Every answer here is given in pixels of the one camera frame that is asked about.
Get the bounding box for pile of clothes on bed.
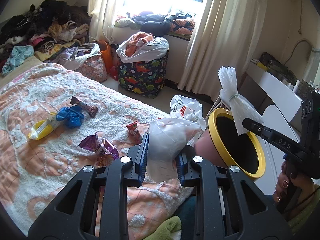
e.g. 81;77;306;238
1;0;91;65

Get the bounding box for white wire frame stool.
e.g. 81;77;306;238
206;95;230;121

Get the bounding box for translucent white plastic bag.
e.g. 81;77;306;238
146;117;202;183

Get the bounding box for orange white patterned blanket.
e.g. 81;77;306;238
1;63;166;235

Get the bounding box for cream curtain right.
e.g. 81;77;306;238
177;0;267;100

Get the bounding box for yellow rimmed trash bin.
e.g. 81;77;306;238
194;108;266;181

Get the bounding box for person right hand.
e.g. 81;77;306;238
273;161;316;221

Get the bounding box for floral pink fabric bag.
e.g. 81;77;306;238
52;43;107;83

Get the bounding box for red snack wrapper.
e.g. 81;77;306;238
126;121;142;144

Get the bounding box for yellow white snack packet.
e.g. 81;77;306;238
28;112;62;140

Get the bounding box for light blue garment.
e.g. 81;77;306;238
2;45;34;76

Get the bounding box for white red plastic bag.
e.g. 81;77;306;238
169;95;207;146

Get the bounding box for cream curtain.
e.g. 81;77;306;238
88;0;117;44
177;0;267;100

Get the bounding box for white vanity desk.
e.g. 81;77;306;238
239;62;302;195

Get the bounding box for white plastic straw bundle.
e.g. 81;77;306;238
218;66;264;135

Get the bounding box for dinosaur print laundry basket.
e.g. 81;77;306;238
117;50;169;99

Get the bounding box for blue glove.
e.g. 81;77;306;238
56;105;85;129

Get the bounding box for white garment in basket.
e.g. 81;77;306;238
116;31;169;63

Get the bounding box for dark bag on desk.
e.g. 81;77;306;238
259;52;297;86

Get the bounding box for orange bag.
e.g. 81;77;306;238
98;40;113;74

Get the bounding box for cream curtain left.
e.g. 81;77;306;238
88;0;117;44

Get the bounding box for green sleeve forearm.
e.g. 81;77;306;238
288;184;319;235

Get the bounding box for brown chocolate bar wrapper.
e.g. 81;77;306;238
70;96;98;118

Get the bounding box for purple chip bag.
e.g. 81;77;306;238
79;132;119;167

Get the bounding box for clothes on window sill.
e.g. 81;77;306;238
114;11;195;39

